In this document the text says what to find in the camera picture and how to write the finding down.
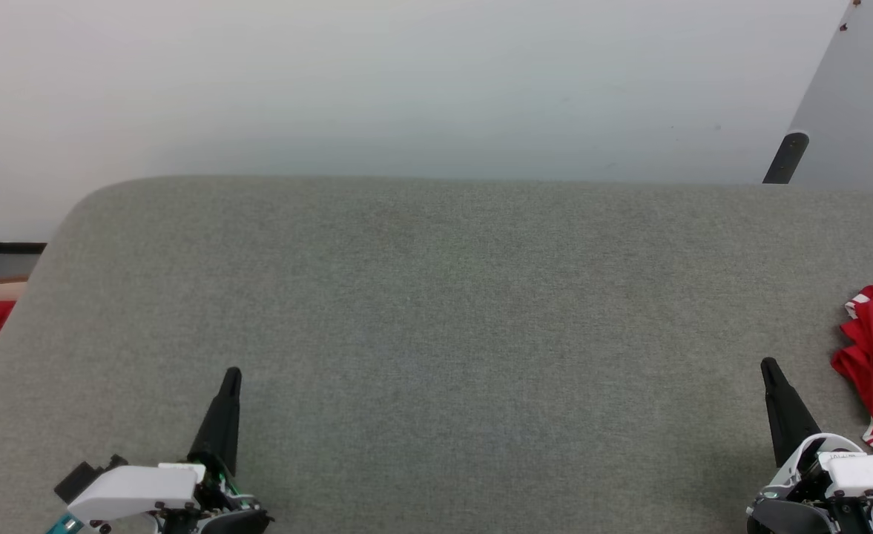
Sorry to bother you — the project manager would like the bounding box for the black cylindrical post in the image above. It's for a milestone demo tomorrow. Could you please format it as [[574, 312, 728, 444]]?
[[762, 131, 811, 185]]

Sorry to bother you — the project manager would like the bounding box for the dark framed floor panel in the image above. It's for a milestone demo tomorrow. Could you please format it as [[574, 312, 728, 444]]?
[[0, 241, 48, 282]]

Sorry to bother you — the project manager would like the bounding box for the grey panel board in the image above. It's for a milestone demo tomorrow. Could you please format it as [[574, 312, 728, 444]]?
[[786, 0, 873, 194]]

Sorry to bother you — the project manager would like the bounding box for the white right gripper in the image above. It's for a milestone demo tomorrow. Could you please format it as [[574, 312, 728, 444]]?
[[746, 357, 873, 534]]

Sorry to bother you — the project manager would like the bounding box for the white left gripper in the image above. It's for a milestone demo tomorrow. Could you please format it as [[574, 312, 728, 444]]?
[[67, 366, 275, 534]]

